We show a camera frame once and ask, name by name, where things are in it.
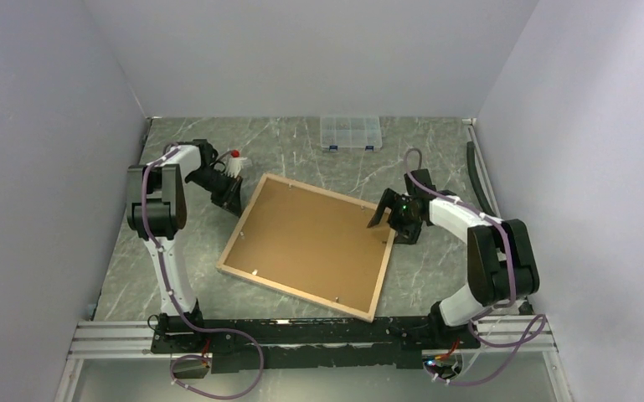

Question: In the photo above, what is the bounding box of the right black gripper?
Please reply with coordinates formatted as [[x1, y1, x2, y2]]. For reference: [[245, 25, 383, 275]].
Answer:
[[367, 188, 421, 245]]

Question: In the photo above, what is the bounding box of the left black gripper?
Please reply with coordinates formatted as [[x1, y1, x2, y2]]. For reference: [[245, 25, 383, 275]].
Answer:
[[188, 167, 245, 219]]

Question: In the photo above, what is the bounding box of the brown backing board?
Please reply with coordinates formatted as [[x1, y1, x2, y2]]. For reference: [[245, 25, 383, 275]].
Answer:
[[222, 178, 392, 317]]

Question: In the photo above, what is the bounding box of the white wooden picture frame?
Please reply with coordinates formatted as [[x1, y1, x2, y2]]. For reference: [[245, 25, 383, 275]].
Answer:
[[215, 173, 398, 324]]

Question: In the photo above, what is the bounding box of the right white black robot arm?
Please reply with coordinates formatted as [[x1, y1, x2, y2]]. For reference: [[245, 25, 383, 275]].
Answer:
[[368, 168, 540, 348]]

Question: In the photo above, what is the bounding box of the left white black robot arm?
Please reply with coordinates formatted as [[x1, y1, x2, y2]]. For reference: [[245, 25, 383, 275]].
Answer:
[[126, 139, 250, 352]]

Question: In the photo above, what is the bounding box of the clear plastic organizer box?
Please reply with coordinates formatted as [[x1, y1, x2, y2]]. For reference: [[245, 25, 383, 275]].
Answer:
[[320, 116, 383, 152]]

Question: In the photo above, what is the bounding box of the black foam tube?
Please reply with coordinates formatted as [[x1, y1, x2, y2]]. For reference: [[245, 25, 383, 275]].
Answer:
[[466, 141, 502, 218]]

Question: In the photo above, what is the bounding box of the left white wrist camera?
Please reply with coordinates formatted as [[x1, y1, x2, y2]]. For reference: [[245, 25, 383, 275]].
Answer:
[[224, 149, 251, 178]]

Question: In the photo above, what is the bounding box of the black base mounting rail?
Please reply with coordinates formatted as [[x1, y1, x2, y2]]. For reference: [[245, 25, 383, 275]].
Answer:
[[150, 316, 480, 374]]

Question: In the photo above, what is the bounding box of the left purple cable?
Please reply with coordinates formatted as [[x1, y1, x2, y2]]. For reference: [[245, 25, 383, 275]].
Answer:
[[141, 142, 265, 400]]

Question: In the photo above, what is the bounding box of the aluminium extrusion rail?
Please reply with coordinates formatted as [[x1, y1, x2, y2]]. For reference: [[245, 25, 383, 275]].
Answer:
[[68, 321, 162, 360]]

